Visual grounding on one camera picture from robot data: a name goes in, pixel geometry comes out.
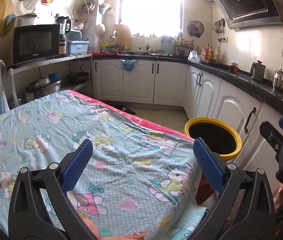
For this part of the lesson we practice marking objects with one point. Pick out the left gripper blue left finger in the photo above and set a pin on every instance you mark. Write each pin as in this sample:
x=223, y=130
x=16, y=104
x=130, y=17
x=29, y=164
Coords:
x=28, y=216

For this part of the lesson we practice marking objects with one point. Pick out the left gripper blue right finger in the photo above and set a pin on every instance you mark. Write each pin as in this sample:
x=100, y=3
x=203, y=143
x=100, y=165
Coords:
x=244, y=208

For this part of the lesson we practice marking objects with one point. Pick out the yellow rimmed trash bin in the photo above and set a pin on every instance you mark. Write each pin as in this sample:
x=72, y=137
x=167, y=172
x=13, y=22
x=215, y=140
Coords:
x=219, y=136

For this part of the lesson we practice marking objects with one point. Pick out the person's left hand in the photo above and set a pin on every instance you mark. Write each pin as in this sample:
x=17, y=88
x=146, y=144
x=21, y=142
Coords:
x=110, y=234

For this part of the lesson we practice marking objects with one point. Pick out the steel teapot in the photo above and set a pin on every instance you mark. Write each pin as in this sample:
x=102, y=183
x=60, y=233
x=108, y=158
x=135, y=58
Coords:
x=277, y=82

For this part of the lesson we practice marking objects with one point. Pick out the grey electric kettle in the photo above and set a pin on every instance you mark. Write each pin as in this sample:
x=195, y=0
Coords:
x=257, y=71

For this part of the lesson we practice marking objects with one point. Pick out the hello kitty tablecloth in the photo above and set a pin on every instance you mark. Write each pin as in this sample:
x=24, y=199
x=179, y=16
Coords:
x=137, y=179

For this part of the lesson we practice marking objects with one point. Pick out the sauce bottles group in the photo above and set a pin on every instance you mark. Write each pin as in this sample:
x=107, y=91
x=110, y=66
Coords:
x=210, y=54

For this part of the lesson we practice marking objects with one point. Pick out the steel pots on shelf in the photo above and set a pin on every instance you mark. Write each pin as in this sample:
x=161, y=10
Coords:
x=42, y=87

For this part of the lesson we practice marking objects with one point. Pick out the range hood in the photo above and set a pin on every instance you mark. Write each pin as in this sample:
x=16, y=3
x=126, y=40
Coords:
x=249, y=13

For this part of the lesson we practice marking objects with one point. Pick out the metal shelf rack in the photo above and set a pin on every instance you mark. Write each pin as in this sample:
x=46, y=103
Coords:
x=39, y=78

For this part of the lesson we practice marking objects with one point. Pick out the black frying pan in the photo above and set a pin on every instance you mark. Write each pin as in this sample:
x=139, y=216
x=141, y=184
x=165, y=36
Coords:
x=79, y=77

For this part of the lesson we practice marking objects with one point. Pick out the blue hanging basket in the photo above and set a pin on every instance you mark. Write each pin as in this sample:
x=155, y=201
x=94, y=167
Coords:
x=127, y=65

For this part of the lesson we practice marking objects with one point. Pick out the blue dish rack box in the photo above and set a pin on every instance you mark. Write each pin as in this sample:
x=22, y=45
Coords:
x=77, y=47

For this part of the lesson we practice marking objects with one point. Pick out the black microwave oven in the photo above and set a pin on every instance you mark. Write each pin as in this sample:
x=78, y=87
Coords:
x=34, y=42

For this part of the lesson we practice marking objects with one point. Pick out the wooden cutting board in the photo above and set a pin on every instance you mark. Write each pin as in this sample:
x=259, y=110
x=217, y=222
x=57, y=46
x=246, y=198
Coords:
x=123, y=38

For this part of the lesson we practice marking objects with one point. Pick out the black blender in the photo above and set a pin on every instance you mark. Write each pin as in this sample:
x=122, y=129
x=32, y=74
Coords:
x=65, y=26

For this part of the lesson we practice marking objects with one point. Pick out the wall mounted small fan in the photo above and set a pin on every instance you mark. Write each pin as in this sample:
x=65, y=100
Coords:
x=195, y=28

